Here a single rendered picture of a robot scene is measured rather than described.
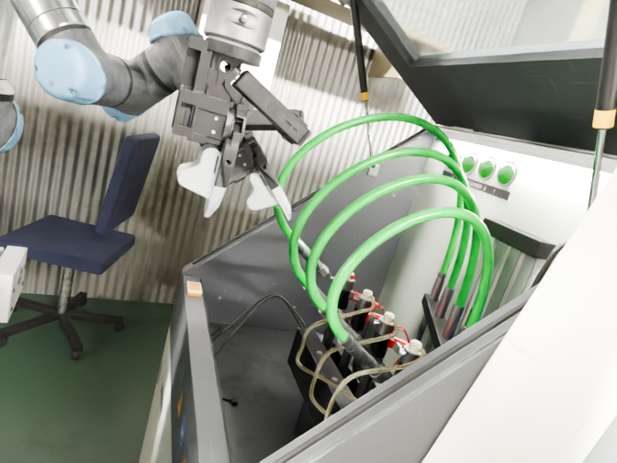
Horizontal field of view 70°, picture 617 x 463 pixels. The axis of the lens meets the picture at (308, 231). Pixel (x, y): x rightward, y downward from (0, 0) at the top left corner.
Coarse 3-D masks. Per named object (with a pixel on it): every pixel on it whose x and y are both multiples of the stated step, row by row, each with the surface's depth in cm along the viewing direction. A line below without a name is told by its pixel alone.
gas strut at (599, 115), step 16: (608, 16) 44; (608, 32) 44; (608, 48) 44; (608, 64) 45; (608, 80) 45; (608, 96) 46; (608, 112) 47; (608, 128) 47; (592, 176) 50; (592, 192) 51
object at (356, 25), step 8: (352, 0) 98; (352, 8) 99; (352, 16) 99; (360, 24) 100; (360, 32) 100; (360, 40) 101; (360, 48) 101; (360, 56) 102; (360, 64) 102; (360, 72) 103; (360, 80) 104; (360, 88) 104; (368, 96) 105; (368, 128) 107; (368, 136) 108; (368, 168) 110; (376, 168) 111
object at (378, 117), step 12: (348, 120) 73; (360, 120) 73; (372, 120) 73; (384, 120) 74; (396, 120) 75; (408, 120) 75; (420, 120) 76; (324, 132) 72; (336, 132) 72; (432, 132) 78; (312, 144) 72; (444, 144) 79; (300, 156) 72; (456, 156) 80; (288, 168) 72; (456, 204) 84; (276, 216) 74; (288, 228) 75; (456, 228) 85; (456, 240) 86; (444, 264) 88; (444, 276) 88
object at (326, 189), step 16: (368, 160) 67; (384, 160) 67; (448, 160) 71; (336, 176) 66; (464, 176) 72; (320, 192) 66; (304, 208) 67; (464, 208) 75; (304, 224) 67; (464, 224) 76; (464, 240) 77; (464, 256) 78; (304, 288) 71; (448, 288) 79; (448, 304) 80
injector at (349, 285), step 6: (348, 282) 81; (354, 282) 82; (342, 288) 82; (348, 288) 81; (342, 294) 82; (348, 294) 82; (342, 300) 82; (348, 300) 83; (342, 306) 82; (330, 330) 84; (330, 336) 84; (324, 342) 85; (330, 342) 85; (330, 348) 85
